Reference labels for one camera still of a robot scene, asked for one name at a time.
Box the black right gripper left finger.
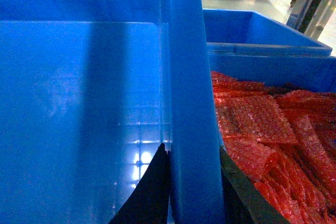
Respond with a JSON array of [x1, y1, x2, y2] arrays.
[[109, 143, 171, 223]]

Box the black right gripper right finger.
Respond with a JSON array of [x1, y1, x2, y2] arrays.
[[219, 147, 289, 223]]

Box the blue plastic crate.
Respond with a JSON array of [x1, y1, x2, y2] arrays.
[[1, 0, 225, 223], [203, 9, 335, 92]]

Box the red bubble wrap bags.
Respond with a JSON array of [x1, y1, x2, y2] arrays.
[[211, 71, 335, 223]]

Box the metal shelf frame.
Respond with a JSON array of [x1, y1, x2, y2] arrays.
[[286, 0, 335, 39]]

